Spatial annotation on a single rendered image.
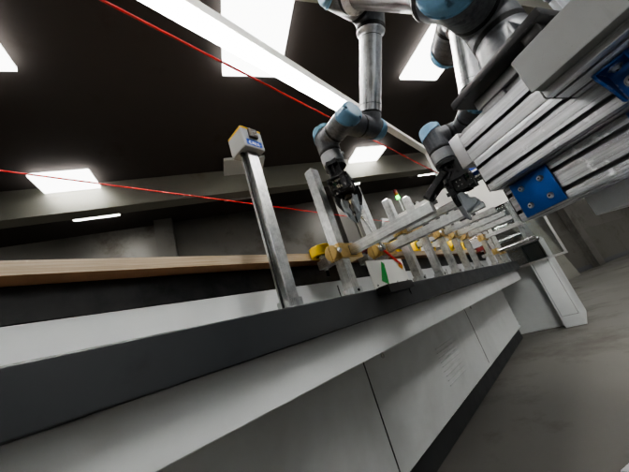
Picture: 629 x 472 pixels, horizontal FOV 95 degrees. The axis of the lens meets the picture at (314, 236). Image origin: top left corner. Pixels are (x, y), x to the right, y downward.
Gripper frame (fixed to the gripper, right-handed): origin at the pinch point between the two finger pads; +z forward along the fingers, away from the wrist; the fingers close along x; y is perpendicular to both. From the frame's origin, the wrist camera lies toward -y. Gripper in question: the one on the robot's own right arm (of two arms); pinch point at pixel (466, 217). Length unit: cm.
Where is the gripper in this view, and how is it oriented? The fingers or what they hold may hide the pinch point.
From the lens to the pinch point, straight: 106.5
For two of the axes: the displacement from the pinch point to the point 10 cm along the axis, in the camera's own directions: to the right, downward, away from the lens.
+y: 6.7, -4.3, -6.0
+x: 6.8, 0.3, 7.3
